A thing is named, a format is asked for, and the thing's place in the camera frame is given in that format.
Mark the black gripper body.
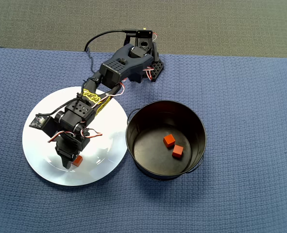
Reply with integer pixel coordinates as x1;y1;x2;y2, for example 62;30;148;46
52;132;90;158

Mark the red cube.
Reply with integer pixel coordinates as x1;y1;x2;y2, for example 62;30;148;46
171;145;184;159
72;155;84;167
163;133;176;148

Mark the white round plate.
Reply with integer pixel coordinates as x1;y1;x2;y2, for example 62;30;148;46
22;86;129;187

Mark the black metal pot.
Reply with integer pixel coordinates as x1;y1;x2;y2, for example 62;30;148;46
125;100;207;182

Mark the blue woven cloth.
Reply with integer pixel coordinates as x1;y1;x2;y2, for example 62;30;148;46
0;47;287;233

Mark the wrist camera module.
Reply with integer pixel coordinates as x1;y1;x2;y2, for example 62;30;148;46
29;114;59;138

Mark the black camera cable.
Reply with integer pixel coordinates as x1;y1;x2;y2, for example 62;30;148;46
35;29;125;117

